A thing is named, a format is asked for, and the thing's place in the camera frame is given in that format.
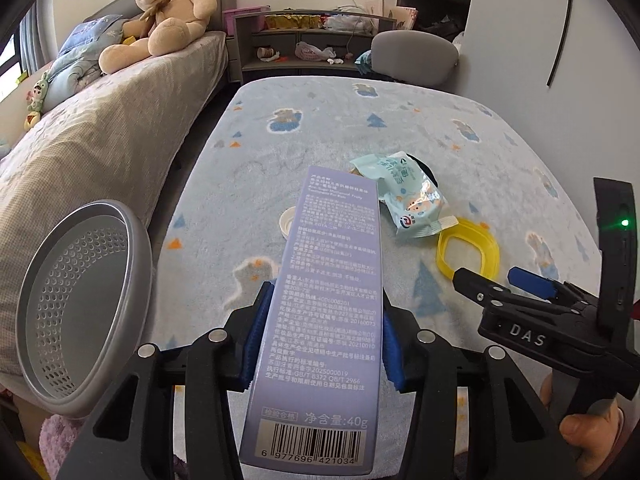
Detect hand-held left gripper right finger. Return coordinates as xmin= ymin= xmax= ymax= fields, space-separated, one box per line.
xmin=382 ymin=290 xmax=586 ymax=480

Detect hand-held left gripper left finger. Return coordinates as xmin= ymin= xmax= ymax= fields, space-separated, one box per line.
xmin=56 ymin=280 xmax=276 ymax=480

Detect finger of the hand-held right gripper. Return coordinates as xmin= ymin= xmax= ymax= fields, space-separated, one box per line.
xmin=506 ymin=266 xmax=560 ymax=302
xmin=452 ymin=267 xmax=513 ymax=308

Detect yellow plastic ring lid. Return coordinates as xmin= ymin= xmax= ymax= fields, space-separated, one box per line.
xmin=436 ymin=217 xmax=501 ymax=281

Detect purple carton box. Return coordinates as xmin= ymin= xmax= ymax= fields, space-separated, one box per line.
xmin=239 ymin=164 xmax=386 ymax=476

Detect grey perforated plastic basket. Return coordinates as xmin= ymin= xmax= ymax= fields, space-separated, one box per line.
xmin=14 ymin=199 xmax=153 ymax=418

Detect person's right hand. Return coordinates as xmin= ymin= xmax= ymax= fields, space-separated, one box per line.
xmin=539 ymin=375 xmax=631 ymax=466

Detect teal snack wrapper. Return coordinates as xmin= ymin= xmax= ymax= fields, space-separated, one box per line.
xmin=348 ymin=151 xmax=458 ymax=238

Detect small white cap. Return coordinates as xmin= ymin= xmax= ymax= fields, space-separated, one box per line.
xmin=279 ymin=207 xmax=301 ymax=238

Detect purple fuzzy slipper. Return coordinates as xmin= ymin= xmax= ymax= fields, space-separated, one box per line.
xmin=39 ymin=412 xmax=88 ymax=480

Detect printed light blue blanket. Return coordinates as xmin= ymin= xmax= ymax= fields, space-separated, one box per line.
xmin=150 ymin=76 xmax=606 ymax=411

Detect grey chair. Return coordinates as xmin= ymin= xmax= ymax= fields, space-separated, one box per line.
xmin=371 ymin=30 xmax=460 ymax=83

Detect yellow bag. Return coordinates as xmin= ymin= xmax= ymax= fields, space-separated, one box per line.
xmin=15 ymin=440 xmax=51 ymax=480

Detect bed with grey sheet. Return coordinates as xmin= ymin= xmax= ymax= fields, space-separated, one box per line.
xmin=0 ymin=30 xmax=228 ymax=386

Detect white wardrobe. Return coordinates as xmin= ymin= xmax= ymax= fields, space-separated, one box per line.
xmin=397 ymin=0 xmax=640 ymax=201

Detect pink gift bags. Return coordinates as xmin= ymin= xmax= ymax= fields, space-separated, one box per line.
xmin=367 ymin=0 xmax=418 ymax=28

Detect pink plastic bag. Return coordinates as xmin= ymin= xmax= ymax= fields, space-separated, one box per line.
xmin=295 ymin=41 xmax=336 ymax=61

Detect white plastic bag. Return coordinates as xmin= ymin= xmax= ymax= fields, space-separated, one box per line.
xmin=325 ymin=12 xmax=373 ymax=31

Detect grey desk shelf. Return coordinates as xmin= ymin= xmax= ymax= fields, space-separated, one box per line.
xmin=234 ymin=10 xmax=398 ymax=86

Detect gold foil package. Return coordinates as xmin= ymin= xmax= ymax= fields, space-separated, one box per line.
xmin=265 ymin=14 xmax=323 ymax=30

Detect pink storage box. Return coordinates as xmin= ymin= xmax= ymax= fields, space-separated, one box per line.
xmin=223 ymin=6 xmax=266 ymax=31

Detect small green plush doll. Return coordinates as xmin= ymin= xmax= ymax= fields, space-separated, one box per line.
xmin=24 ymin=71 xmax=53 ymax=131

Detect light blue quilt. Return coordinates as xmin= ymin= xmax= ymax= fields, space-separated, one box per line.
xmin=42 ymin=14 xmax=126 ymax=111

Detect large beige teddy bear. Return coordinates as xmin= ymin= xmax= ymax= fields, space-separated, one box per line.
xmin=98 ymin=0 xmax=218 ymax=75

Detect window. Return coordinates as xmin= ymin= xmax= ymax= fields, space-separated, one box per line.
xmin=0 ymin=20 xmax=26 ymax=106

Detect grey curtain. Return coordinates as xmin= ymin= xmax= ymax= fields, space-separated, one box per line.
xmin=20 ymin=2 xmax=53 ymax=73

